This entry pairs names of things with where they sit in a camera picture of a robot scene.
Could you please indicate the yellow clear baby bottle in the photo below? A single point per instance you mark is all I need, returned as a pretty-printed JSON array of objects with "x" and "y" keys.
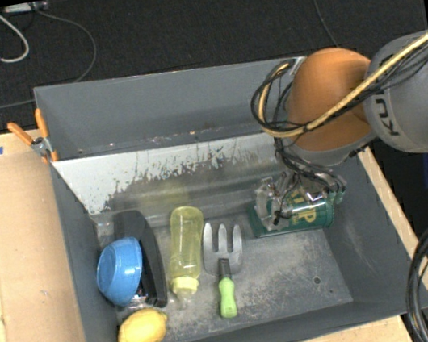
[{"x": 184, "y": 245}]

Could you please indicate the green drink can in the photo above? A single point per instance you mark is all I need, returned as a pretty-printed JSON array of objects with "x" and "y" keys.
[{"x": 312, "y": 218}]

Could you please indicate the blue plastic bowl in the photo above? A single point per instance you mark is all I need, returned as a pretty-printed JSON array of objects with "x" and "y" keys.
[{"x": 118, "y": 269}]

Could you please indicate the yellow lemon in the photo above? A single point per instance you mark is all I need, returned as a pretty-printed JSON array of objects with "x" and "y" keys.
[{"x": 142, "y": 331}]

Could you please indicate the grey metal bin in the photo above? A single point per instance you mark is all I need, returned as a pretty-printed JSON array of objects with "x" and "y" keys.
[{"x": 282, "y": 277}]

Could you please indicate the brown cardboard board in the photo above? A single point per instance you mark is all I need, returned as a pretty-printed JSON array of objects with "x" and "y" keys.
[{"x": 29, "y": 260}]

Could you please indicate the black stapler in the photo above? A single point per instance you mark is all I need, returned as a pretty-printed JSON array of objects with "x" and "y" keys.
[{"x": 151, "y": 251}]

